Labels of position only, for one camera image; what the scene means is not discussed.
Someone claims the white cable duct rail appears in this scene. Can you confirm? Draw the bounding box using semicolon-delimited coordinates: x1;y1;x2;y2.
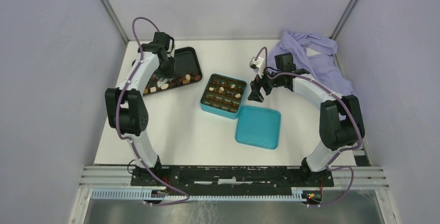
90;188;324;202

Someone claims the teal chocolate box with dividers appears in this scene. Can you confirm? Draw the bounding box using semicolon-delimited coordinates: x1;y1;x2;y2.
200;74;248;119

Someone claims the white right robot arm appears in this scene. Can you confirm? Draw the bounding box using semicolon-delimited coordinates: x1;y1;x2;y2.
248;53;365;187

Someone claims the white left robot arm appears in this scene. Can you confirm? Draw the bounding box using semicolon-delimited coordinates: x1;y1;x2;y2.
105;32;175;187

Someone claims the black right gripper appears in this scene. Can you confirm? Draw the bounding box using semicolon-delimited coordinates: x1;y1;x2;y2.
248;64;283;103

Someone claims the lavender crumpled cloth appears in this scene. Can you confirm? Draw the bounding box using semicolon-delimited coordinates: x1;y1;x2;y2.
268;29;354;95

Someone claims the teal box lid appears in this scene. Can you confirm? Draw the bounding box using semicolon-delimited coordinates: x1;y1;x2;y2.
235;105;281;150

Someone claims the black chocolate tray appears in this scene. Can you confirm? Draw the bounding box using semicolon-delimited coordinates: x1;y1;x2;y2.
143;47;203;96

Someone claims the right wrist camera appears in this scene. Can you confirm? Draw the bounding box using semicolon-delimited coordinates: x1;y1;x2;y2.
249;57;266;77

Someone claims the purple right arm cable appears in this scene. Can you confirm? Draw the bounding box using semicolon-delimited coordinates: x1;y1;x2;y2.
257;46;363;207

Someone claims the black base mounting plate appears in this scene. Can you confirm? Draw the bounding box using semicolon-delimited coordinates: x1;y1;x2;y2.
152;165;335;188

